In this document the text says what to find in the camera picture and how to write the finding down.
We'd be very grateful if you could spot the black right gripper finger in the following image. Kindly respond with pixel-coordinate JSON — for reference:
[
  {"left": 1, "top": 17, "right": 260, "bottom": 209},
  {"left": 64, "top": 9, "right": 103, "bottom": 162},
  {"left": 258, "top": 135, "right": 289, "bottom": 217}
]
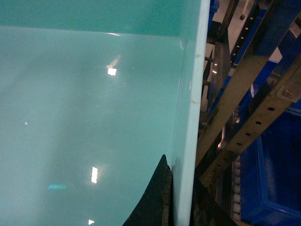
[{"left": 123, "top": 155, "right": 172, "bottom": 226}]

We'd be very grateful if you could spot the teal plastic bin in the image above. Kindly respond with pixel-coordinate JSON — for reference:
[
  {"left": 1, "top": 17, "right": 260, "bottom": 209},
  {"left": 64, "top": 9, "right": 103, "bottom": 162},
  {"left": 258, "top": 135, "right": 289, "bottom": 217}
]
[{"left": 0, "top": 0, "right": 210, "bottom": 226}]

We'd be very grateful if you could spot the blue bin on rack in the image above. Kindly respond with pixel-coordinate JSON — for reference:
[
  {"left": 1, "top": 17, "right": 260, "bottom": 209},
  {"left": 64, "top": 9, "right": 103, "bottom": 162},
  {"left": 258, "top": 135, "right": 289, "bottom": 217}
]
[{"left": 240, "top": 111, "right": 301, "bottom": 226}]

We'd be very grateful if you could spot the perforated metal rack upright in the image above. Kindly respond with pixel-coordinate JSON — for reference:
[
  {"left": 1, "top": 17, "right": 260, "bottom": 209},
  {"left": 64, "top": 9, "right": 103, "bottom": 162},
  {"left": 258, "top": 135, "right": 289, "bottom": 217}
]
[{"left": 196, "top": 54, "right": 301, "bottom": 189}]

